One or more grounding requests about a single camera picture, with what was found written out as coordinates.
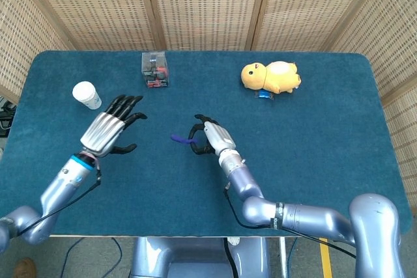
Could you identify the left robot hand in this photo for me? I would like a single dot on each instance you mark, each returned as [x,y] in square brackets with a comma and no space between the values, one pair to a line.
[102,131]

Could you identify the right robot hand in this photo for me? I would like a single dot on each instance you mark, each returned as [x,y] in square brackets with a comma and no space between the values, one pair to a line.
[216,136]

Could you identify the small purple object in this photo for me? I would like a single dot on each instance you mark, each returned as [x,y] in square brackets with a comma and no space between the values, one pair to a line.
[179,138]

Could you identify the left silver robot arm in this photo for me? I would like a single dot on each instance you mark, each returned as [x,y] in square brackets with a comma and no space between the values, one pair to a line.
[62,187]

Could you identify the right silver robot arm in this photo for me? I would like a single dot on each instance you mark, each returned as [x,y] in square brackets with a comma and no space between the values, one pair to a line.
[309,216]

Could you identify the stack of white paper cups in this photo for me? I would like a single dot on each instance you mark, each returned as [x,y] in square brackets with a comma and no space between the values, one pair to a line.
[86,94]

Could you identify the blue table cloth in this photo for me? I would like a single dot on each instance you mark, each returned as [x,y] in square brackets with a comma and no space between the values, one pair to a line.
[182,187]

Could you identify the small blue packet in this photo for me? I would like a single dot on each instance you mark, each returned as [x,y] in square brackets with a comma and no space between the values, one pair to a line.
[263,94]

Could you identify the clear box of coffee capsules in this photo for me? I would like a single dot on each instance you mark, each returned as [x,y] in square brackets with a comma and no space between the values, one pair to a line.
[155,73]

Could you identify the yellow plush duck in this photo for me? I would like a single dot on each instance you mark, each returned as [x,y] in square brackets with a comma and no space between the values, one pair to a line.
[277,76]

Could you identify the black equipment beside table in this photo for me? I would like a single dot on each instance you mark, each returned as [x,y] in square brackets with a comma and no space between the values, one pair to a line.
[6,115]

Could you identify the silver robot torso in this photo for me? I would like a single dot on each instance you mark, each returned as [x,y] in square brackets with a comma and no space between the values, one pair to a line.
[195,258]

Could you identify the white table leg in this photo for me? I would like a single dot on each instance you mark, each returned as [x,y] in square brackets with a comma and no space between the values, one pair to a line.
[282,258]

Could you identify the brown shoe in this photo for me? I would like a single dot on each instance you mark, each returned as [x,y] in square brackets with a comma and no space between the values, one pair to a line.
[24,268]

